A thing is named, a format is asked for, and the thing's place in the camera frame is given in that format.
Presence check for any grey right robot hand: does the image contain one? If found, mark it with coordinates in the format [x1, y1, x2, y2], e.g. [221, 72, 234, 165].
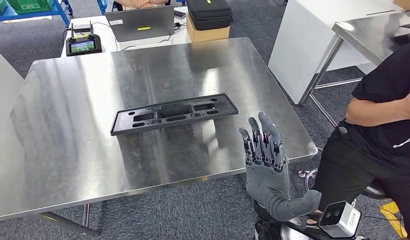
[238, 111, 322, 222]

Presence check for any black plastic car part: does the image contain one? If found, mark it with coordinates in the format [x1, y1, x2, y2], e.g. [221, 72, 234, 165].
[110, 93, 239, 137]

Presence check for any stainless steel workbench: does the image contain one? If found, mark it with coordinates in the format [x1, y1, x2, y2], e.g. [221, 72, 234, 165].
[0, 37, 319, 238]

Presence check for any yellow floor tape square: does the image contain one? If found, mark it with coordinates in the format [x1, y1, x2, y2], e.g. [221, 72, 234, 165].
[379, 201, 407, 239]

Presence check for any person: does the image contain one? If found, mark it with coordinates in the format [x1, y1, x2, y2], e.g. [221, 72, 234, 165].
[117, 0, 167, 9]
[312, 39, 410, 239]

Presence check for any brown cardboard box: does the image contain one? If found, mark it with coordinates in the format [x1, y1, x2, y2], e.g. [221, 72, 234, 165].
[186, 13, 231, 43]

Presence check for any black hard carrying case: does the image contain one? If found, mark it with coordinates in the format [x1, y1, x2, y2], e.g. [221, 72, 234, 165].
[186, 0, 234, 31]

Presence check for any grey laptop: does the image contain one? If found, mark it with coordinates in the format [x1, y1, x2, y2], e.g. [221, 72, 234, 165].
[105, 4, 175, 43]

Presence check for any white desk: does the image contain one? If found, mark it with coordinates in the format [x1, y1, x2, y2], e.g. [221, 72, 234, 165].
[60, 6, 192, 59]

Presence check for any black remote controller with screen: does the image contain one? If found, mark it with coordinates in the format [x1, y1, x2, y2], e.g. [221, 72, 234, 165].
[65, 22, 103, 57]

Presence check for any small grey router box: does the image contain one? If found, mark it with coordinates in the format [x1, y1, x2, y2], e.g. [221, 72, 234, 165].
[73, 23, 92, 34]

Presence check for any blue steel cart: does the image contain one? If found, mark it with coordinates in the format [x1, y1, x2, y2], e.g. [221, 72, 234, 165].
[0, 0, 75, 27]

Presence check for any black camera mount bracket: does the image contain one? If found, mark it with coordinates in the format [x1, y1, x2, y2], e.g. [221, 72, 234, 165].
[253, 200, 358, 240]

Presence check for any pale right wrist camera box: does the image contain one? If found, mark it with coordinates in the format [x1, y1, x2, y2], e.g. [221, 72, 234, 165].
[319, 200, 362, 239]

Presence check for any steel frame table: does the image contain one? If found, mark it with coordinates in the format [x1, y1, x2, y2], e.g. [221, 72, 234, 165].
[298, 11, 410, 128]

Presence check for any black desk cable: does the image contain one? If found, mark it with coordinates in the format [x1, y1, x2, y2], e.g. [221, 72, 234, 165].
[120, 34, 172, 52]

